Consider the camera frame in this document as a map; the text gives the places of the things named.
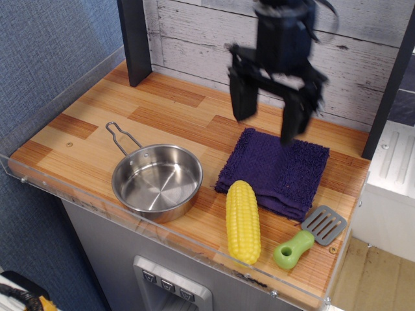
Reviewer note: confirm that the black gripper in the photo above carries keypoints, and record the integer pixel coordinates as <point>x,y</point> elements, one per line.
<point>278,64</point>

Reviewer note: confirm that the yellow toy corn cob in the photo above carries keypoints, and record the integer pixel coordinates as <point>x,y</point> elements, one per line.
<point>242,223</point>

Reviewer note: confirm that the green handled grey spatula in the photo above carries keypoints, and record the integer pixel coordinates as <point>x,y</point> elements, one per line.
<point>322,226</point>

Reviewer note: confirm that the purple folded cloth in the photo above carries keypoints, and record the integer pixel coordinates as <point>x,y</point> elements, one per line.
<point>285,179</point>

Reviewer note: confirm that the stainless steel pan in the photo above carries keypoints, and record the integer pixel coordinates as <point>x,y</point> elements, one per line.
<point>159,182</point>

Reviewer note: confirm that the grey toy kitchen cabinet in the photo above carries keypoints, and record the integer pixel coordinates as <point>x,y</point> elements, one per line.
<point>111,249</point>

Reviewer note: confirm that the silver dispenser button panel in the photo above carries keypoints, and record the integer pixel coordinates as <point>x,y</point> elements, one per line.
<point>164,289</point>

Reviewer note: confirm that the yellow black object bottom left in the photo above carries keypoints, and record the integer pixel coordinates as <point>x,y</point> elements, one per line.
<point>20,293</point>

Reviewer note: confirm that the dark right shelf post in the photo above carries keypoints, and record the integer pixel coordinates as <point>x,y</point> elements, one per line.
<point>392,86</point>

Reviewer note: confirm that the dark shelf post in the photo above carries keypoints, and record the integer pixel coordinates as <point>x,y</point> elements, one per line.
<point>135,39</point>
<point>392,86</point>

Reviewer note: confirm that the dark left shelf post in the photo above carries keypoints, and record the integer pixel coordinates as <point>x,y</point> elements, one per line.
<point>135,39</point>

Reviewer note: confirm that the clear acrylic guard rail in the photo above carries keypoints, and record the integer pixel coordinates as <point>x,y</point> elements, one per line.
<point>74,156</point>

